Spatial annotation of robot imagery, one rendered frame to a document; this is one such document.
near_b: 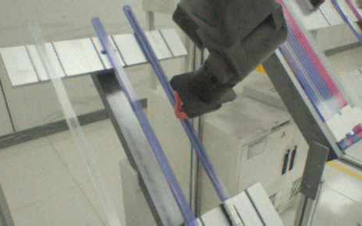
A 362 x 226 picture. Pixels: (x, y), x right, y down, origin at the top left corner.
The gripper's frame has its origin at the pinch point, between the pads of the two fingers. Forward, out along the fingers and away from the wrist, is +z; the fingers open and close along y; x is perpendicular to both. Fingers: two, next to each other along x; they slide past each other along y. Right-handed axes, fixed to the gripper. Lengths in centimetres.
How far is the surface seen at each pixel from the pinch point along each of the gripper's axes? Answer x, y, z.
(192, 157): 2, -37, 61
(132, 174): 6.0, 10.3, 8.3
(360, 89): 9, -71, 5
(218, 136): 1, -41, 44
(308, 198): 29.6, -36.6, 16.6
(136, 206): 11.3, 10.2, 13.5
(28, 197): -23, 20, 146
